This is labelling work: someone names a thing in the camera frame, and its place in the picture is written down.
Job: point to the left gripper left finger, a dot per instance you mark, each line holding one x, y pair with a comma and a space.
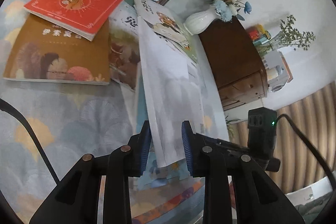
140, 147

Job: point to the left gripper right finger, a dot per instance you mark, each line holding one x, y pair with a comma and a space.
193, 144

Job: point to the white grey book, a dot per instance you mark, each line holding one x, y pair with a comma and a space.
172, 93

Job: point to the brown wooden cabinet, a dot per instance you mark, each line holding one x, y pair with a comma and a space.
237, 67

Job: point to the autumn forest cover book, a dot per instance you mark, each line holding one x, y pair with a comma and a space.
124, 49

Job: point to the white vase with flowers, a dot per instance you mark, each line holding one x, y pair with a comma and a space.
224, 10

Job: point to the white book with cartoon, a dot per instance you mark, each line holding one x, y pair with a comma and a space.
161, 21

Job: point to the brown illustrated book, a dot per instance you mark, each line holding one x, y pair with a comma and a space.
46, 52

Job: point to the red book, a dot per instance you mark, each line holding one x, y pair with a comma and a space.
82, 17

